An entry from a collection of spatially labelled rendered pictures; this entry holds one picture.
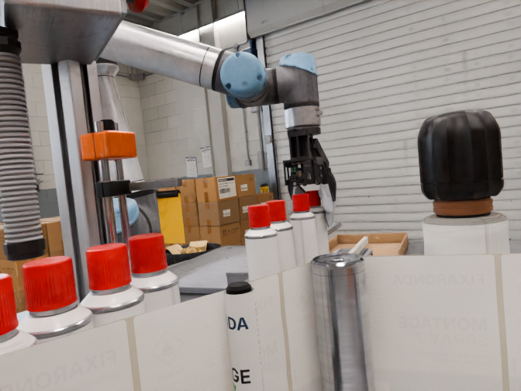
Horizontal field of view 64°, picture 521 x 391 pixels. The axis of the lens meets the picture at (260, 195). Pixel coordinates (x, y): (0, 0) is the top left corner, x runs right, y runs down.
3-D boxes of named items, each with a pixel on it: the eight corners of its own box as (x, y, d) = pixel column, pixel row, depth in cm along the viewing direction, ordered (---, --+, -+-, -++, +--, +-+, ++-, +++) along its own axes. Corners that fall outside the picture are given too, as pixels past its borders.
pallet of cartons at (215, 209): (223, 290, 419) (212, 177, 413) (163, 285, 465) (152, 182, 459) (282, 262, 519) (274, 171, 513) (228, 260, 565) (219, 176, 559)
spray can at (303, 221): (318, 299, 80) (308, 194, 79) (292, 299, 82) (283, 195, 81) (325, 292, 85) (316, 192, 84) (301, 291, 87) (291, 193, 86)
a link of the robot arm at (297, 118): (291, 113, 93) (326, 107, 90) (292, 133, 93) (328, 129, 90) (278, 109, 86) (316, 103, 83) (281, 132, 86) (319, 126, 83)
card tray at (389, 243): (400, 262, 123) (399, 249, 123) (315, 262, 134) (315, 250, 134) (408, 243, 151) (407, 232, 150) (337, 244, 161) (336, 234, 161)
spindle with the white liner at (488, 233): (528, 406, 41) (508, 100, 39) (430, 395, 44) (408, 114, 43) (514, 365, 49) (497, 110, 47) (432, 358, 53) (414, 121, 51)
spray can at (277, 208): (295, 326, 68) (284, 201, 67) (266, 324, 70) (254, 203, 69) (305, 315, 72) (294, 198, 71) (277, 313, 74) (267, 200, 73)
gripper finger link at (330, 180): (319, 206, 89) (306, 168, 89) (322, 205, 91) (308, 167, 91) (339, 199, 87) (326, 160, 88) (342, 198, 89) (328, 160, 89)
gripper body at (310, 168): (284, 188, 86) (278, 130, 85) (297, 186, 93) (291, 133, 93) (319, 186, 83) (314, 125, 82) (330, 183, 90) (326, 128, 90)
